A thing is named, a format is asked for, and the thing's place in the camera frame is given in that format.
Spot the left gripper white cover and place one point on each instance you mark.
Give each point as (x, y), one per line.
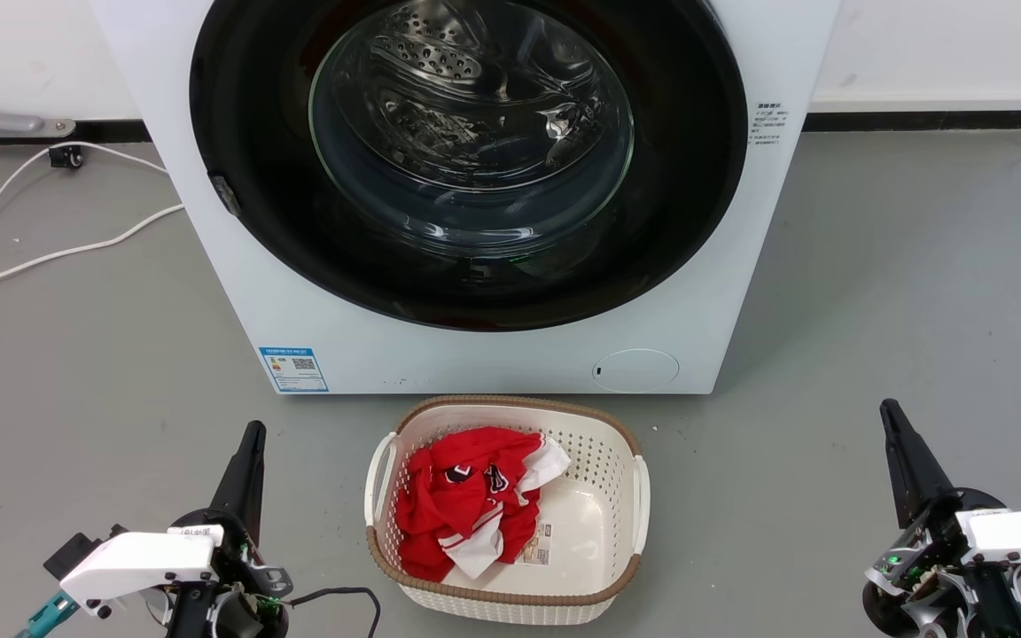
(138, 563)

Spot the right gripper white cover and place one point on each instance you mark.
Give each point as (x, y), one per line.
(1016, 540)

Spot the round black washer door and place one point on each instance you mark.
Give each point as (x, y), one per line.
(280, 221)

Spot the white front-load washing machine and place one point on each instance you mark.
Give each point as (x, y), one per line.
(493, 359)

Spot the metal door hinge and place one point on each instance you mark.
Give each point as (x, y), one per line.
(227, 195)

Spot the blue energy label sticker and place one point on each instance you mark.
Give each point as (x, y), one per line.
(294, 369)

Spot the red and white garment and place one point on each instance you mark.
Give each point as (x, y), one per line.
(457, 514)

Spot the round white filter cover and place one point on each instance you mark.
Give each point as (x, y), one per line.
(636, 370)

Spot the paper sticker inside basket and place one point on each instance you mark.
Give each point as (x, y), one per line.
(535, 549)

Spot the white plastic laundry basket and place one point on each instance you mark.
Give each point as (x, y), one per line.
(586, 523)

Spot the small black caster wheel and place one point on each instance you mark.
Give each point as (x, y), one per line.
(66, 157)

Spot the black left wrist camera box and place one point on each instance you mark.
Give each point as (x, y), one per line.
(76, 551)

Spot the teal left camera connector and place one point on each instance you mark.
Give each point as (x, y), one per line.
(48, 616)

